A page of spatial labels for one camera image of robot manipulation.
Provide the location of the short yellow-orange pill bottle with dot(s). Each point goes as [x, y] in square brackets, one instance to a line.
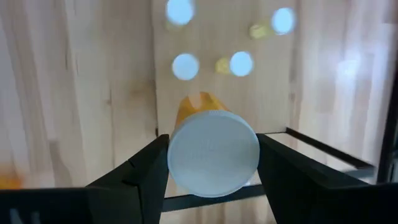
[9, 182]

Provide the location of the large orange pill bottle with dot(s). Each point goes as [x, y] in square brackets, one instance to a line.
[213, 155]

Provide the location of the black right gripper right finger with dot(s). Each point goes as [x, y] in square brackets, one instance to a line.
[295, 186]

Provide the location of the yellow-green bottle beige tablets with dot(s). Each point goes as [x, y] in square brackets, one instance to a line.
[180, 11]

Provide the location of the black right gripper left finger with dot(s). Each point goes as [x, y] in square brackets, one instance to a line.
[146, 174]

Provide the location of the yellow bottle red pills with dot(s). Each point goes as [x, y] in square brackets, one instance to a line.
[185, 66]

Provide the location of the yellow-green pill bottle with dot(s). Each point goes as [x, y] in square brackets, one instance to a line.
[283, 20]

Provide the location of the wooden shelf black metal frame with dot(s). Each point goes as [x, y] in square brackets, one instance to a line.
[211, 40]

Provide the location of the yellow pill bottle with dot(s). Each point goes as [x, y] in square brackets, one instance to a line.
[241, 63]

